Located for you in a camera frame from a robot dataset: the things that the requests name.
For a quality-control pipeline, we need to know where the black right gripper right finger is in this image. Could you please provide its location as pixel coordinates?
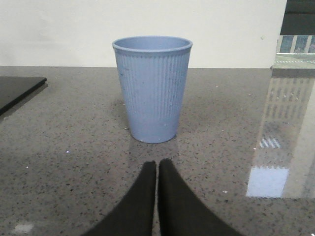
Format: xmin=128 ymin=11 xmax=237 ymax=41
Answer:
xmin=158 ymin=159 xmax=240 ymax=236

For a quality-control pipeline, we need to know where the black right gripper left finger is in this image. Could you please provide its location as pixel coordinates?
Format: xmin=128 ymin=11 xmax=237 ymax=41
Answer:
xmin=84 ymin=161 xmax=156 ymax=236

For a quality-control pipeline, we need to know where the light blue ribbed cup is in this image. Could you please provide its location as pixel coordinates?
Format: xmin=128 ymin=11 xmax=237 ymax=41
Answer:
xmin=112 ymin=35 xmax=192 ymax=144

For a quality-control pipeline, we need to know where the black glass gas stove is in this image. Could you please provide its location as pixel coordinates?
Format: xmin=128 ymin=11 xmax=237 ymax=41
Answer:
xmin=0 ymin=76 xmax=47 ymax=115

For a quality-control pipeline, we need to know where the window at right edge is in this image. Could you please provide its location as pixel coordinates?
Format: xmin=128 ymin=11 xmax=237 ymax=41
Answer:
xmin=273 ymin=0 xmax=315 ymax=69

